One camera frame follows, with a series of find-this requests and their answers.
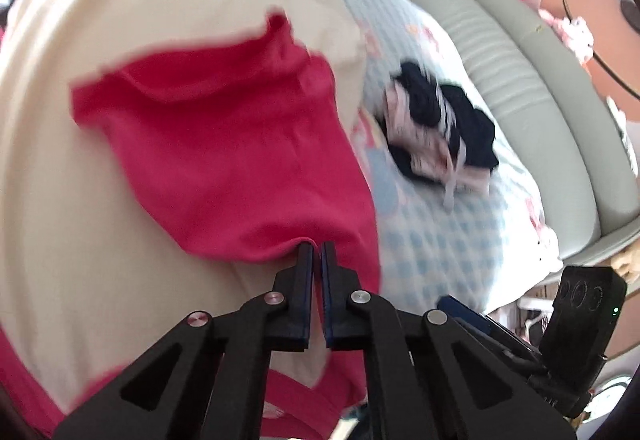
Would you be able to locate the pink white plush toy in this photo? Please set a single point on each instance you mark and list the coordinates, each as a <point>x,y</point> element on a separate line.
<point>573,33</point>

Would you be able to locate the grey-green padded headboard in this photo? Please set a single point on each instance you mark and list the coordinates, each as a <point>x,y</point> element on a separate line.
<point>554,120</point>

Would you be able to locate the cream and pink shirt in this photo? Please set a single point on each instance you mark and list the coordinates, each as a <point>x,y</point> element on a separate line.
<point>161,156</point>

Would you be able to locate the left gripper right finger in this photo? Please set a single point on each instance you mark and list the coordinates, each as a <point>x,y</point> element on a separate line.
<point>427,377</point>

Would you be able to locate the navy and pink folded clothes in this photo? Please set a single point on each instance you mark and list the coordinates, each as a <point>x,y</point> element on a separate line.
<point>435,134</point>

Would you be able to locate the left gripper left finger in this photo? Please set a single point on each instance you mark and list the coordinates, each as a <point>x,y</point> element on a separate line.
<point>206,378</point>

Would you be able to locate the blue checkered floral bedspread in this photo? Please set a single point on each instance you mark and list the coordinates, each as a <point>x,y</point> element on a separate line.
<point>458,213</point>

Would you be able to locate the round black wall lamp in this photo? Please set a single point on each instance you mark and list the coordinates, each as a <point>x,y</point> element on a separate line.
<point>614,67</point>

